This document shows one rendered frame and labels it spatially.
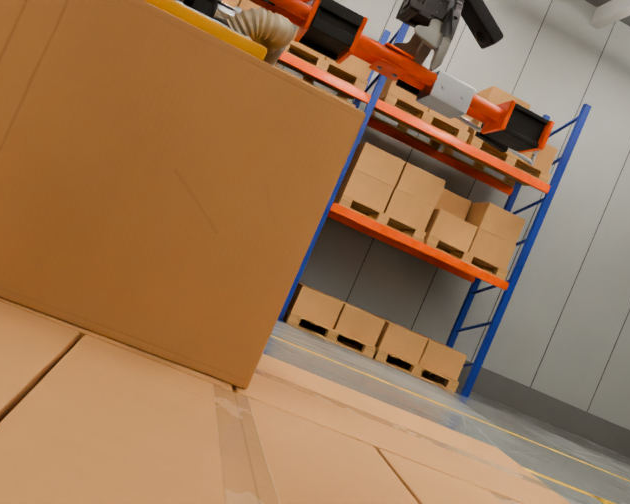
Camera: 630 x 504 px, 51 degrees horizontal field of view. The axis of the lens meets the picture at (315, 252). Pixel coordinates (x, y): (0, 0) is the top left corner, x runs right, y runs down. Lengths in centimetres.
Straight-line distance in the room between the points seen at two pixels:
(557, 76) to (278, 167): 1044
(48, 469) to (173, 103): 52
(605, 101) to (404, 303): 450
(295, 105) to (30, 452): 56
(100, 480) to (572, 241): 1087
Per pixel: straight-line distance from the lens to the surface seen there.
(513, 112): 115
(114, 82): 87
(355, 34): 106
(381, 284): 994
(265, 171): 87
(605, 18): 1138
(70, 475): 47
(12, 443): 49
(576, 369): 1154
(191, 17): 92
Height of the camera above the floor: 72
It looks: 2 degrees up
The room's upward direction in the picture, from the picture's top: 23 degrees clockwise
